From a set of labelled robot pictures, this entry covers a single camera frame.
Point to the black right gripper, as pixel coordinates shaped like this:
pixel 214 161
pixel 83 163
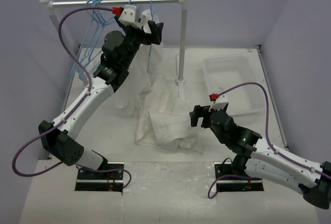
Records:
pixel 198 111

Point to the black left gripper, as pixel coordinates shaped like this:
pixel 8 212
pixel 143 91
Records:
pixel 156 30

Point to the white skirt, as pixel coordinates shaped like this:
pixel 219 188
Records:
pixel 164 121
pixel 130 96

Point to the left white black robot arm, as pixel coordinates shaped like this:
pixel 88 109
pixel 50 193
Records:
pixel 59 136

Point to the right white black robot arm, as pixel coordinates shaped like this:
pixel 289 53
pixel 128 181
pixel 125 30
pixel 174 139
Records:
pixel 257 158

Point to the white hanging skirt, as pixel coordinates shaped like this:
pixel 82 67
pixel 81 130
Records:
pixel 130 96

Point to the white perforated plastic basket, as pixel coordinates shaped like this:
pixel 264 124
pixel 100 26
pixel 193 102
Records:
pixel 226 71

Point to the light blue empty hangers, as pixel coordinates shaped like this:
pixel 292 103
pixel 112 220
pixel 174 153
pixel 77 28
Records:
pixel 88 54

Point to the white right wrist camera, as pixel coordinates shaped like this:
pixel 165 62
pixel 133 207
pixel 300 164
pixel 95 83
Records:
pixel 218 102

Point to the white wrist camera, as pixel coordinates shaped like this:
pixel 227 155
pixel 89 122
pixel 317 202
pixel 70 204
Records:
pixel 132 16
pixel 218 102

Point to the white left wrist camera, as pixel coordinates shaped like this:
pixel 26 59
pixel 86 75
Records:
pixel 132 16

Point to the white right rack post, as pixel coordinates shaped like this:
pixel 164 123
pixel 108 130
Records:
pixel 180 80

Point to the silver clothes rack rail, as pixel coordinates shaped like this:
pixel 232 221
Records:
pixel 112 2

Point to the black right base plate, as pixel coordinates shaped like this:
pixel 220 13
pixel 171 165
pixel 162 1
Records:
pixel 233 184

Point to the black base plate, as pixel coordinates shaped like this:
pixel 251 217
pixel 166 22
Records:
pixel 101 182
pixel 233 184

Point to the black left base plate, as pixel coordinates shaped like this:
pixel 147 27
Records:
pixel 101 182

